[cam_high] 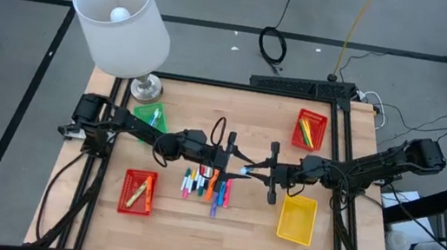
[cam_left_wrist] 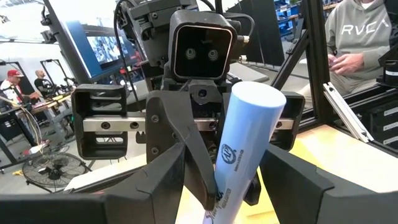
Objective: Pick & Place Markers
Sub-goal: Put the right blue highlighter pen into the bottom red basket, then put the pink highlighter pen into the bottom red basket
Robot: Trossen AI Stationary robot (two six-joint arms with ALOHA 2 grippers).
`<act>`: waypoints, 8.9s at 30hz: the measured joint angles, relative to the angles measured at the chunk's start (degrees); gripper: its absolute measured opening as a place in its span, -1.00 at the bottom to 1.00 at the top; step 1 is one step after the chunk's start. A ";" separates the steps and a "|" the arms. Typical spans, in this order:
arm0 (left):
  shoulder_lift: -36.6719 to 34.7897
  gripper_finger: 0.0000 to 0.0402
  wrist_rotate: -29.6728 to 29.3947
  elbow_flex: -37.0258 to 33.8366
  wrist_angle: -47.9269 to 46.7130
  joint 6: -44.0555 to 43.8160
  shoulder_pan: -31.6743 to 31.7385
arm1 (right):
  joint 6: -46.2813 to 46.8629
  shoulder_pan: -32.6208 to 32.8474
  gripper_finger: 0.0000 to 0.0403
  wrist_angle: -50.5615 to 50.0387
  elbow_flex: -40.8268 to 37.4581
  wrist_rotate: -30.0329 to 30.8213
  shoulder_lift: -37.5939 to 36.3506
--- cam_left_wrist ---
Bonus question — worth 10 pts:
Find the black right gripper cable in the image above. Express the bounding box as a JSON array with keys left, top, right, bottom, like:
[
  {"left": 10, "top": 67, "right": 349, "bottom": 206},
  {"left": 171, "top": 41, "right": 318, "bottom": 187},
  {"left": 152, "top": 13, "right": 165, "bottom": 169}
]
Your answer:
[{"left": 113, "top": 0, "right": 141, "bottom": 105}]

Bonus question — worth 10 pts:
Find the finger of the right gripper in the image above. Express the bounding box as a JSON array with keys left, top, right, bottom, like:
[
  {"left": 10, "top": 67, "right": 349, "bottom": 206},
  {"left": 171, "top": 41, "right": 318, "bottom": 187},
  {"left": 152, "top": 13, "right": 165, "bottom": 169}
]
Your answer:
[
  {"left": 146, "top": 90, "right": 217, "bottom": 210},
  {"left": 244, "top": 170, "right": 262, "bottom": 207}
]

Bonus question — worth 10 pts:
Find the black table frame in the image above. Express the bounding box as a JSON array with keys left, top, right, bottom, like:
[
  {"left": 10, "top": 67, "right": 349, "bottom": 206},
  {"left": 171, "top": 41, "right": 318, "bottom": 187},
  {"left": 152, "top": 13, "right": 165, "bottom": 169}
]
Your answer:
[{"left": 270, "top": 0, "right": 398, "bottom": 156}]

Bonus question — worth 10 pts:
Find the computer monitor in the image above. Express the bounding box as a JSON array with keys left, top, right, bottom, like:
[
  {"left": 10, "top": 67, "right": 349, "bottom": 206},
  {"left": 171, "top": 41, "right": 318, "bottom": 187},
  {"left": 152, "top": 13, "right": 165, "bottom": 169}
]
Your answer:
[{"left": 43, "top": 0, "right": 142, "bottom": 85}]

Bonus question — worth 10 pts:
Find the light blue highlighter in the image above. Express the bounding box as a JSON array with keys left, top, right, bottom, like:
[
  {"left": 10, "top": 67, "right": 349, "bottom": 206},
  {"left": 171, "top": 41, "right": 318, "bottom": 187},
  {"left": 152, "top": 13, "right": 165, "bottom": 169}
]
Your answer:
[{"left": 201, "top": 80, "right": 287, "bottom": 224}]

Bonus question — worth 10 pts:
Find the black floor fan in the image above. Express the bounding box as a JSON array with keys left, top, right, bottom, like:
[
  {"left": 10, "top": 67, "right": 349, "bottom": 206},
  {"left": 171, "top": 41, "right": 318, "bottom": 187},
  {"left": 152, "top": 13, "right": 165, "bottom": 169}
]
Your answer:
[{"left": 21, "top": 151, "right": 93, "bottom": 194}]

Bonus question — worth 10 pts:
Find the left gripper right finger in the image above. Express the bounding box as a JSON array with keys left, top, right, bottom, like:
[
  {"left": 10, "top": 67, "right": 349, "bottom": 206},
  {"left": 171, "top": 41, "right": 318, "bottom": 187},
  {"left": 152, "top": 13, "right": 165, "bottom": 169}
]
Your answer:
[{"left": 259, "top": 143, "right": 398, "bottom": 224}]

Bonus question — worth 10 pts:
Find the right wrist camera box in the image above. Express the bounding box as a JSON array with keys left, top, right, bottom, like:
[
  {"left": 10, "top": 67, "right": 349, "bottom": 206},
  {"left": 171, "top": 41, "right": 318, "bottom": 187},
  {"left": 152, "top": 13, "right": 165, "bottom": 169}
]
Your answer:
[{"left": 167, "top": 9, "right": 239, "bottom": 82}]

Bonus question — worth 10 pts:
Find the silver aluminium extrusion bar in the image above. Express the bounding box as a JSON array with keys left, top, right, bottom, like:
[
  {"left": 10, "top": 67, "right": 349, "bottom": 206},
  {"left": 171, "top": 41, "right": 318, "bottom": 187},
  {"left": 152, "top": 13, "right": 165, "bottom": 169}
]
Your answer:
[{"left": 322, "top": 81, "right": 375, "bottom": 144}]

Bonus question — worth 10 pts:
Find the person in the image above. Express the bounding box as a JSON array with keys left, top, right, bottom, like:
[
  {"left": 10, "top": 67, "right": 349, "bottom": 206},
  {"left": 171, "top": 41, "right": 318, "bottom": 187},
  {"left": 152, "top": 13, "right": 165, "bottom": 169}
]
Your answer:
[
  {"left": 33, "top": 70, "right": 58, "bottom": 99},
  {"left": 0, "top": 68, "right": 41, "bottom": 108},
  {"left": 297, "top": 0, "right": 394, "bottom": 110}
]

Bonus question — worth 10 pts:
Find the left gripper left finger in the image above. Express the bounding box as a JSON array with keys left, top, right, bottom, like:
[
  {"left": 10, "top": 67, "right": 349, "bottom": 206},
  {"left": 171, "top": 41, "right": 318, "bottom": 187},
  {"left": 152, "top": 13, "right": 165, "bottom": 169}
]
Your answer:
[{"left": 0, "top": 142, "right": 187, "bottom": 224}]

